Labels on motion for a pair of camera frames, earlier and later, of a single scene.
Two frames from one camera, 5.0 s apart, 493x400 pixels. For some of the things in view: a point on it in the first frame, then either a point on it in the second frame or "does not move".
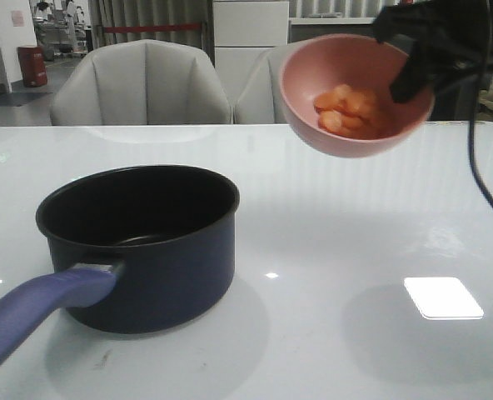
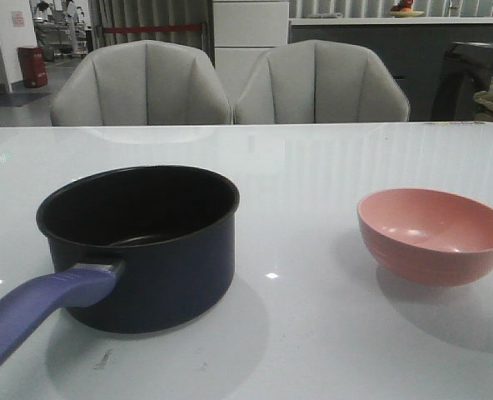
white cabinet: [243, 32] does not move
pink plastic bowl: [337, 88] -> [433, 237]
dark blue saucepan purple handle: [143, 249] does not move
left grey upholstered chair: [142, 82] does not move
